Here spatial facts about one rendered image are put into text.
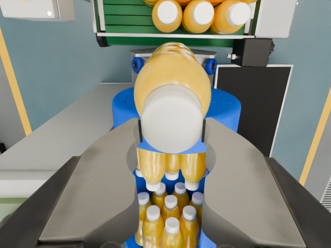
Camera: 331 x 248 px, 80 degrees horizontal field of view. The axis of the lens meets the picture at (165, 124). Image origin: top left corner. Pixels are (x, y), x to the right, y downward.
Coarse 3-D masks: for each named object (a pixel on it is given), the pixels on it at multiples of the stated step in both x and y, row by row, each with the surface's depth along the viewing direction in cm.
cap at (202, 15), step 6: (198, 6) 38; (204, 6) 38; (210, 6) 38; (198, 12) 38; (204, 12) 38; (210, 12) 38; (198, 18) 39; (204, 18) 39; (210, 18) 39; (204, 24) 40
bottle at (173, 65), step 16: (160, 48) 23; (176, 48) 20; (144, 64) 18; (160, 64) 15; (176, 64) 15; (192, 64) 15; (144, 80) 15; (160, 80) 14; (176, 80) 14; (192, 80) 14; (208, 80) 16; (144, 96) 14; (192, 96) 13; (208, 96) 15
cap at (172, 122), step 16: (160, 96) 12; (176, 96) 11; (144, 112) 12; (160, 112) 12; (176, 112) 12; (192, 112) 11; (144, 128) 12; (160, 128) 12; (176, 128) 12; (192, 128) 12; (160, 144) 12; (176, 144) 13; (192, 144) 12
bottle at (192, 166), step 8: (184, 160) 49; (192, 160) 47; (200, 160) 47; (184, 168) 49; (192, 168) 48; (200, 168) 48; (184, 176) 51; (192, 176) 49; (200, 176) 50; (192, 184) 52
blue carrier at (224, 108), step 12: (120, 96) 44; (132, 96) 44; (216, 96) 45; (228, 96) 46; (120, 108) 38; (132, 108) 37; (216, 108) 38; (228, 108) 38; (240, 108) 40; (120, 120) 38; (216, 120) 34; (228, 120) 36; (144, 144) 36; (144, 180) 68; (168, 180) 72; (180, 180) 71; (204, 180) 65; (168, 192) 74; (192, 192) 71; (132, 240) 70; (204, 240) 47
